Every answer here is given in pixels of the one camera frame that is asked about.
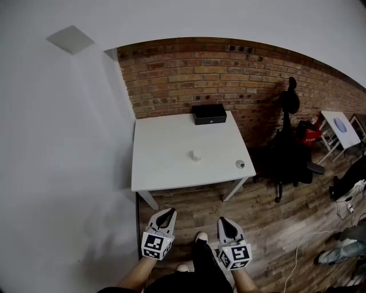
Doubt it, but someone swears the black metal box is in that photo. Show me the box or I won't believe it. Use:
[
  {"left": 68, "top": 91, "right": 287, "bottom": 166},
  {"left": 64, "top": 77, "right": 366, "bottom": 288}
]
[{"left": 191, "top": 104, "right": 228, "bottom": 126}]

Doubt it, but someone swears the person's right forearm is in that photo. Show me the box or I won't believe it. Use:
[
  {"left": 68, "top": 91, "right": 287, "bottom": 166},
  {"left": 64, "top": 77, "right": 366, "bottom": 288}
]
[{"left": 230, "top": 267, "right": 258, "bottom": 293}]

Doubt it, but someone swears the person's left forearm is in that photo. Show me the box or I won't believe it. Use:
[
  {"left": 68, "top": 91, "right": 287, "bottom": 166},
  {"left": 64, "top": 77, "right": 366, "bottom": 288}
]
[{"left": 117, "top": 256, "right": 158, "bottom": 293}]

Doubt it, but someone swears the white floor cable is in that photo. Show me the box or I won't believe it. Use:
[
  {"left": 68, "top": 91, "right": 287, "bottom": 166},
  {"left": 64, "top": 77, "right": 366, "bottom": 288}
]
[{"left": 284, "top": 228, "right": 338, "bottom": 293}]

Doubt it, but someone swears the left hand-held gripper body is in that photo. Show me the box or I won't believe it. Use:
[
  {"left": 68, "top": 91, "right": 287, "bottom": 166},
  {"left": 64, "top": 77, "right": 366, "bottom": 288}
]
[{"left": 141, "top": 227, "right": 176, "bottom": 262}]

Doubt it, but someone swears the person's black clothing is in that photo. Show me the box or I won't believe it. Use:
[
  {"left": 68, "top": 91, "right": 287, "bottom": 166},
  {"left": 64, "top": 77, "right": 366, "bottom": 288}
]
[{"left": 97, "top": 237, "right": 234, "bottom": 293}]

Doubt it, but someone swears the large white table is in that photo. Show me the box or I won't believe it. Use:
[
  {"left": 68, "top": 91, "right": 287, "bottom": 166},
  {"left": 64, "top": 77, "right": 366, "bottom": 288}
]
[{"left": 130, "top": 110, "right": 257, "bottom": 211}]

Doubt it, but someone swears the red bag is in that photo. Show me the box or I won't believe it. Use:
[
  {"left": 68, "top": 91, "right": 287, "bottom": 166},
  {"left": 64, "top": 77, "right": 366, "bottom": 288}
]
[{"left": 297, "top": 120, "right": 323, "bottom": 147}]

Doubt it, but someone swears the small white table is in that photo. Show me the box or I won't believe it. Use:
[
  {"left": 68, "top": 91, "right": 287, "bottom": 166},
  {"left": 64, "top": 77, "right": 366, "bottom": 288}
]
[{"left": 316, "top": 110, "right": 362, "bottom": 165}]

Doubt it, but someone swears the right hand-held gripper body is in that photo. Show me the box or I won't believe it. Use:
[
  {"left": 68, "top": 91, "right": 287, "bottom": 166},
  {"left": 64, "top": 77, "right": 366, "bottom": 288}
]
[{"left": 217, "top": 239, "right": 253, "bottom": 270}]

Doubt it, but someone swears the black office chair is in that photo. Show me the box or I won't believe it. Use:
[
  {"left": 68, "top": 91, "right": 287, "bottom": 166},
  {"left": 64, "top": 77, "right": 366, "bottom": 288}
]
[{"left": 253, "top": 76, "right": 325, "bottom": 203}]

